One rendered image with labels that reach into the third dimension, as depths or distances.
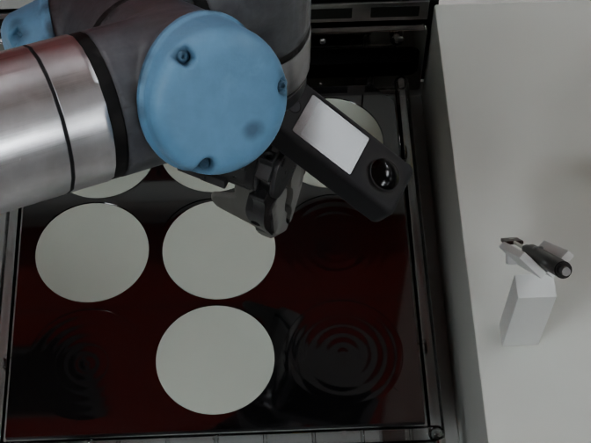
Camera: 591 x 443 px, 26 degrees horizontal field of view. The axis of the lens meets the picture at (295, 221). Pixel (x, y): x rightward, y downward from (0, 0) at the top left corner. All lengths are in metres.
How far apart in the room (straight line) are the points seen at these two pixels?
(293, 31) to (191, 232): 0.38
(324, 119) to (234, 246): 0.27
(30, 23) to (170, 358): 0.43
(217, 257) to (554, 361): 0.31
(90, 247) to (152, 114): 0.56
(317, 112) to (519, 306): 0.21
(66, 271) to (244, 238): 0.16
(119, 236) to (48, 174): 0.54
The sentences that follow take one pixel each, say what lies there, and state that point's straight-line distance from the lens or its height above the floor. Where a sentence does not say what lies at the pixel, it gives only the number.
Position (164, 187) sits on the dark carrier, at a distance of 1.17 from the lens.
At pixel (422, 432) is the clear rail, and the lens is 1.06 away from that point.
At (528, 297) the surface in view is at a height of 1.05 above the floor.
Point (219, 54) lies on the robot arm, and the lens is 0.60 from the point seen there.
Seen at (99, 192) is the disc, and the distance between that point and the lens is 1.18.
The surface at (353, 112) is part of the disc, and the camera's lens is 1.22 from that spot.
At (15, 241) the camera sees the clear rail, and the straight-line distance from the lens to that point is 1.16.
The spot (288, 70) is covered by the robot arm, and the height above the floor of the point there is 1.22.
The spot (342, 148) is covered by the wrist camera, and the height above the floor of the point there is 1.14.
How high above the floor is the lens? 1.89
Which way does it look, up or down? 60 degrees down
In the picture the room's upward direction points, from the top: straight up
